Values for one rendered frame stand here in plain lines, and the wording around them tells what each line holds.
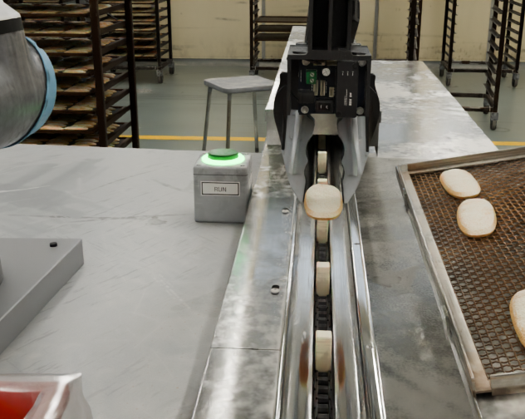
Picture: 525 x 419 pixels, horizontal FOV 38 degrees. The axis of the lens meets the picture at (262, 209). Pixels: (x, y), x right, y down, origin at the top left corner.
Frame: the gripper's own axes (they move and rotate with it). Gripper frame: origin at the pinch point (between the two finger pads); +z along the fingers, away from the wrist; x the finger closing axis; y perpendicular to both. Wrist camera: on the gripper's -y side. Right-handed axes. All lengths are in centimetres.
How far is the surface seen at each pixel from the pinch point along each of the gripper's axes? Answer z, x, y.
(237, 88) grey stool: 50, -41, -320
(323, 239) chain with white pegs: 9.5, 0.3, -9.7
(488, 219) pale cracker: 2.8, 16.1, 0.4
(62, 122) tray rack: 50, -105, -234
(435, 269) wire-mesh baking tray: 3.6, 9.6, 11.2
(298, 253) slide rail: 8.7, -2.4, -3.6
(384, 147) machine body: 12, 12, -63
